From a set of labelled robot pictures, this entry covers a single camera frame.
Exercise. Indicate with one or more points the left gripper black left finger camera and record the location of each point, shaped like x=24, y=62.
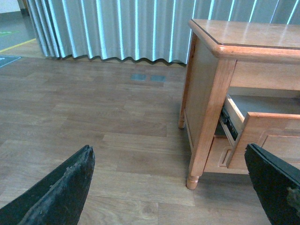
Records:
x=57, y=199

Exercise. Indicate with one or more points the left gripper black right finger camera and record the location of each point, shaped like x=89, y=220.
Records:
x=277, y=184

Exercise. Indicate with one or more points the wooden drawer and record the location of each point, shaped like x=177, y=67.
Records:
x=272, y=123
x=218, y=154

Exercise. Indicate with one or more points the light wooden nightstand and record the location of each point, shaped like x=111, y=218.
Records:
x=233, y=58

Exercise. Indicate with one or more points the left metal floor outlet plate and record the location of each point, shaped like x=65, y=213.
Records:
x=138, y=77

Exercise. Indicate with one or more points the metal floor outlet plate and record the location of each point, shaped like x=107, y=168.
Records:
x=157, y=78
x=138, y=77

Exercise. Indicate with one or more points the right metal floor outlet plate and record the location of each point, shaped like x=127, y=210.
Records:
x=157, y=78

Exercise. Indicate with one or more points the grey pleated curtain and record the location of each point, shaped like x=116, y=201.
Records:
x=151, y=29

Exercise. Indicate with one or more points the black drawer slide rail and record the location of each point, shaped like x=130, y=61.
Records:
x=225, y=118

